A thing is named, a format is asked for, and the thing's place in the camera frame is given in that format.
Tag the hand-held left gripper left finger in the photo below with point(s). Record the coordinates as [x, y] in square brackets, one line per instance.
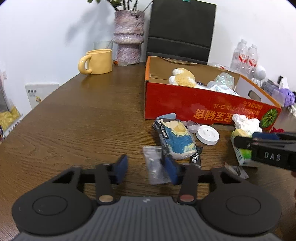
[121, 166]

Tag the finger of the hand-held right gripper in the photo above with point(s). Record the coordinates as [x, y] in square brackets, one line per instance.
[266, 135]
[242, 141]

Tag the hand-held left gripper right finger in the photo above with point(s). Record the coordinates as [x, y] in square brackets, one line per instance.
[172, 171]

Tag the red rose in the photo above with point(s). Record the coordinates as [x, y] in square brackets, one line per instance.
[276, 130]

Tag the green tissue packet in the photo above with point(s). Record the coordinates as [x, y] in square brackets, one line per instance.
[240, 154]

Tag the white tissue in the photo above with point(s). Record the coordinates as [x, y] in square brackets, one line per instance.
[245, 124]

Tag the clear plastic packet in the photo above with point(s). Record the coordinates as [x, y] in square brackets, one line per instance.
[151, 162]

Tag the starry painting printed packet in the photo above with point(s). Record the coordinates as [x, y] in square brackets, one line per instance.
[178, 139]

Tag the red cardboard box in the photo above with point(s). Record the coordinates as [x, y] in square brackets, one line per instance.
[185, 104]

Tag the black candy bar packet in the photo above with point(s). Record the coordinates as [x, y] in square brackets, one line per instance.
[196, 157]

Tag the crinkled clear wrapper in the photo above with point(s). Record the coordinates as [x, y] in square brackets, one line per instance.
[238, 171]

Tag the white round disc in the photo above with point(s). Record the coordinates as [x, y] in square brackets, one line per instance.
[207, 135]

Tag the purple tissue box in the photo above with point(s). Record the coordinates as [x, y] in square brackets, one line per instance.
[285, 97]

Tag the small grey box stack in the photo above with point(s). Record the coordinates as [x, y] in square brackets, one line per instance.
[269, 87]

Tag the small silver wrapper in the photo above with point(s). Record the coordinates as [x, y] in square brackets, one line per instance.
[193, 127]

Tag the grey blue packet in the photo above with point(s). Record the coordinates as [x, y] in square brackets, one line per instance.
[167, 116]

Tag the white cotton swab box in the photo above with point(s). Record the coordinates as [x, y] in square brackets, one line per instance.
[219, 90]

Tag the white robot speaker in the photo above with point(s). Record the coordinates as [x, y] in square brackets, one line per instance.
[261, 71]

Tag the clear plastic bag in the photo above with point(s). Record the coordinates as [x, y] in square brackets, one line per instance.
[224, 78]

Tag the clear water bottle red label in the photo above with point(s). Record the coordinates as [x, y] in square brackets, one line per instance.
[252, 60]
[240, 55]

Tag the yellow and white plush toy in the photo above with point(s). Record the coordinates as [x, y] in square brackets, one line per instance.
[182, 77]

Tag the small clear wrapper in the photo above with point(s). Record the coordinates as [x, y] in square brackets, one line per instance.
[122, 63]

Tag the yellow ceramic mug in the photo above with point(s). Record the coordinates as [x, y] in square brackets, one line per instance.
[101, 61]

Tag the white printed box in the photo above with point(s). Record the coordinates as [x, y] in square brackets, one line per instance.
[41, 92]

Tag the clear acrylic organizer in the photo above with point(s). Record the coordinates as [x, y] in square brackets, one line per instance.
[9, 115]

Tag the clear drinking glass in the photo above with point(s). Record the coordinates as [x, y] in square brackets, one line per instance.
[99, 45]

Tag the black paper bag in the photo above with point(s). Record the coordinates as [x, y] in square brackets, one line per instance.
[180, 27]

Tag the purple textured vase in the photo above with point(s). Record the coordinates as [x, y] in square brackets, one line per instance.
[128, 34]

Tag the dried flower bouquet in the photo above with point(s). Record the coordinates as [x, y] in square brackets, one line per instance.
[126, 4]

